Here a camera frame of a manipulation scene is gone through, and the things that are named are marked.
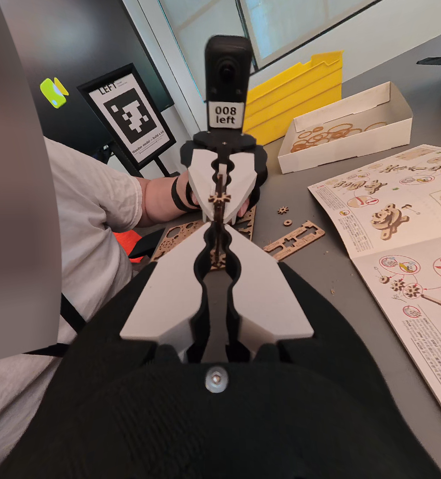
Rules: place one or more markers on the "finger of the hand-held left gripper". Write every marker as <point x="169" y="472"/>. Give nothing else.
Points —
<point x="201" y="179"/>
<point x="242" y="179"/>

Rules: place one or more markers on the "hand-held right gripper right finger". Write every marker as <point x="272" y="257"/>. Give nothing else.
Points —
<point x="269" y="299"/>

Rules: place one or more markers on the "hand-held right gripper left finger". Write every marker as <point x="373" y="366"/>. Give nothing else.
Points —
<point x="160" y="299"/>

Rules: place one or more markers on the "wooden axle with small gear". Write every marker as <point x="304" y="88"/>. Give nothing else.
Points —
<point x="217" y="198"/>

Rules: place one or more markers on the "person's left forearm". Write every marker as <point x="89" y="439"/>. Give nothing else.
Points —
<point x="155" y="202"/>

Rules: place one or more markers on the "person's left hand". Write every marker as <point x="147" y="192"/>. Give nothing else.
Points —
<point x="185" y="189"/>

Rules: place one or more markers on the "small loose wooden gear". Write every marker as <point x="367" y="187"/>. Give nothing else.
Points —
<point x="282" y="210"/>

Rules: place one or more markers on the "large laser-cut wooden sheet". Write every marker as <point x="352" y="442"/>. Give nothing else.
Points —
<point x="179" y="235"/>

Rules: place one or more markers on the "orange cloth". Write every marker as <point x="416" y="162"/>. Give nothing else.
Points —
<point x="128" y="245"/>

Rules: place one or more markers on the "narrow laser-cut wooden sheet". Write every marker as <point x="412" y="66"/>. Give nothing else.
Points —
<point x="299" y="239"/>

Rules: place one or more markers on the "yellow plastic bin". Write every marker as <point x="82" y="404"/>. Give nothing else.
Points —
<point x="291" y="97"/>

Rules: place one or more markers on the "black framed tag sign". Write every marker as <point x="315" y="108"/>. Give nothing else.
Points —
<point x="130" y="116"/>

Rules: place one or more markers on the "pile of wooden rings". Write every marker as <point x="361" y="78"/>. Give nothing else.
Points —
<point x="328" y="134"/>

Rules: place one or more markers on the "white cardboard box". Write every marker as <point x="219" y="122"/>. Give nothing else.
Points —
<point x="355" y="142"/>

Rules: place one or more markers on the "printed instruction booklet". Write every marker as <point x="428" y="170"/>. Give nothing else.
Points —
<point x="411" y="232"/>

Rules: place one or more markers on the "green and yellow sticker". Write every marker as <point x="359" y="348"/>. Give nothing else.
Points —
<point x="54" y="92"/>

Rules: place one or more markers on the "black flat object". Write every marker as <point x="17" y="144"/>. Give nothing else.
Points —
<point x="433" y="60"/>

